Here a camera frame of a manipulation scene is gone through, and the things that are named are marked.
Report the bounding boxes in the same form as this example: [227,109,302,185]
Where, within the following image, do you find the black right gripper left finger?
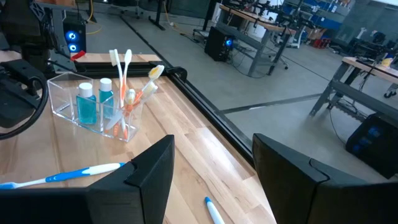
[0,134,176,224]

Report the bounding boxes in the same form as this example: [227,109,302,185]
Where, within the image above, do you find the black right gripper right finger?
[251,133,398,224]

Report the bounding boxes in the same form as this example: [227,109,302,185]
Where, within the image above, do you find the blue mouthwash bottle white cap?
[98,77,115,119]
[76,82,98,126]

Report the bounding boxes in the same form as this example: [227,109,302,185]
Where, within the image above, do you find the slim orange white toothbrush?
[124,64,165,110]
[108,49,129,140]
[119,49,133,108]
[111,88,137,138]

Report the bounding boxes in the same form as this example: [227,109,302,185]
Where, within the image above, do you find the blue and white toothbrush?
[0,162,126,190]
[204,195,226,224]

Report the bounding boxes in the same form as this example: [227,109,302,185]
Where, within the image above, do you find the clear acrylic organizer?
[46,72,144,143]

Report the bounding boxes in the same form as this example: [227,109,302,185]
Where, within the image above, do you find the black computer tower blue lights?
[62,14,88,54]

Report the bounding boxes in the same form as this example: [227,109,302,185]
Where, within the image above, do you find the wooden top grey desk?
[309,55,398,125]

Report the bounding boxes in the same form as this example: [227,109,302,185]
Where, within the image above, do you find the black table clamp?
[148,60,188,83]

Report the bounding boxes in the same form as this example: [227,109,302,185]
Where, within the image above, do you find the black desk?
[148,0,167,31]

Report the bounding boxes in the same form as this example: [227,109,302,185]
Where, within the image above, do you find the blue storage bins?
[303,0,343,30]

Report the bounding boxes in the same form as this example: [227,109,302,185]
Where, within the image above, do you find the wooden top work table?
[214,2,298,77]

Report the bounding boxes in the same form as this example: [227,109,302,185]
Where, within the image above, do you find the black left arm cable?
[0,75,50,141]

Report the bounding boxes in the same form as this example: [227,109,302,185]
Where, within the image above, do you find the red clamp handle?
[70,49,88,62]

